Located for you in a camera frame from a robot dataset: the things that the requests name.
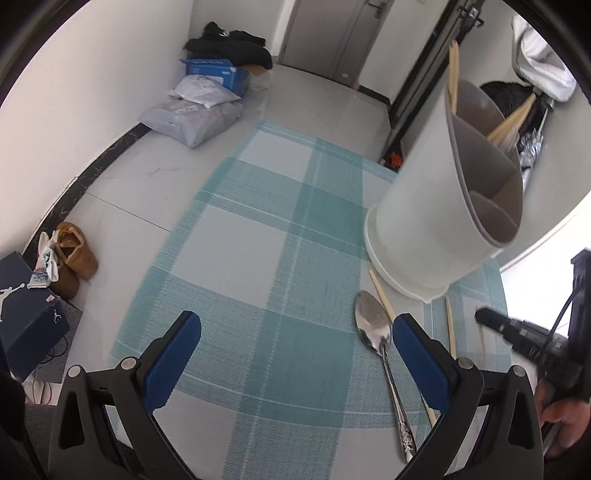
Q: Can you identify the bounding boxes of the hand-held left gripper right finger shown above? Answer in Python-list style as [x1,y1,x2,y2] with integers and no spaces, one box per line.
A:
[392,314,546,480]

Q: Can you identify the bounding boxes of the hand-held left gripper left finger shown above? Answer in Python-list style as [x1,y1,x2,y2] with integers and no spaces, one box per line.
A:
[48,311,202,480]

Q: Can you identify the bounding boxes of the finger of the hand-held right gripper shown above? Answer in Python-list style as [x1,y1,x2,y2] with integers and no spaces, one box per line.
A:
[475,308,526,348]

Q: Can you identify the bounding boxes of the light wooden chopstick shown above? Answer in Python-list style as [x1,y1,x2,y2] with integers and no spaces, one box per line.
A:
[368,269,438,426]
[452,41,461,114]
[444,296,457,360]
[447,42,456,114]

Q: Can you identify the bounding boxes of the metal spoon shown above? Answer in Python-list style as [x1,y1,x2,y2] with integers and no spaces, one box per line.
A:
[355,290,419,463]

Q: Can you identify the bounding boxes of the white grey utensil holder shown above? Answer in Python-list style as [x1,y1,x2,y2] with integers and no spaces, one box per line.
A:
[364,78,525,303]

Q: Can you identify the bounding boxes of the bunch of wooden chopsticks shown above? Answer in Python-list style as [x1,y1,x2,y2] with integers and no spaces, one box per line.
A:
[487,95,539,148]

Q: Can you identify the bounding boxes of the person's right hand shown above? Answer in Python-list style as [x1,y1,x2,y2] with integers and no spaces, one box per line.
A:
[534,377,591,460]

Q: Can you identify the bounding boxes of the teal checked tablecloth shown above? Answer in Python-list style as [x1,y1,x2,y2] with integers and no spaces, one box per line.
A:
[108,121,509,480]

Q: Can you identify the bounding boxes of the brown shoe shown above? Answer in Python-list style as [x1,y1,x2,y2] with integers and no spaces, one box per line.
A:
[54,222,99,281]
[46,258,81,301]

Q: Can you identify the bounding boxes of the dark blue shoe box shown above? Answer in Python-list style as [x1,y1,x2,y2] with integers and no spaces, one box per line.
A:
[0,251,71,383]

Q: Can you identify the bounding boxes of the white printed socks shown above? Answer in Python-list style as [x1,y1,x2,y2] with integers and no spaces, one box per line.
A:
[28,231,61,289]

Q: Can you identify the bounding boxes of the silver folded umbrella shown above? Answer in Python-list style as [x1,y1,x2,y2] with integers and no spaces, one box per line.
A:
[517,129,543,171]

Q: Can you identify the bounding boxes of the grey plastic package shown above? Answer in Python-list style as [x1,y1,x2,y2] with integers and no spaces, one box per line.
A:
[140,99,245,148]

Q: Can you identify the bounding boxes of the black tripod stand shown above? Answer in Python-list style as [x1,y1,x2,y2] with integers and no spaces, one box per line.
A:
[379,0,485,162]

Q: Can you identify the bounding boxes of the white hanging jacket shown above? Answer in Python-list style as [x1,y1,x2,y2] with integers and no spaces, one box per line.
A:
[510,14,578,102]

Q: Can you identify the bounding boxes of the white plastic package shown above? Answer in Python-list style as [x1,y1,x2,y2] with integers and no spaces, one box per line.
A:
[168,75,242,108]

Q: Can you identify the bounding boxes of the blue cardboard carton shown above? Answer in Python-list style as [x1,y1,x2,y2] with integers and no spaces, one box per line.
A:
[180,58,250,95]

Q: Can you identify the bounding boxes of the clear plastic bag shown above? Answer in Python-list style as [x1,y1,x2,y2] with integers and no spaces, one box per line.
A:
[242,65,273,92]

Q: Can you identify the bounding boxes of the black clothes heap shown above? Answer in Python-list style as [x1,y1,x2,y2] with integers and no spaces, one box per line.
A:
[185,21,274,71]

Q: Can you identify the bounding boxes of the grey brown door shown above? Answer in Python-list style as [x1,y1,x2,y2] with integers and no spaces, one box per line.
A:
[277,0,393,88]

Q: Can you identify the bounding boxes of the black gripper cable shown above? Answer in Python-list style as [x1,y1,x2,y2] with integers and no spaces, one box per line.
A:
[542,291,578,352]

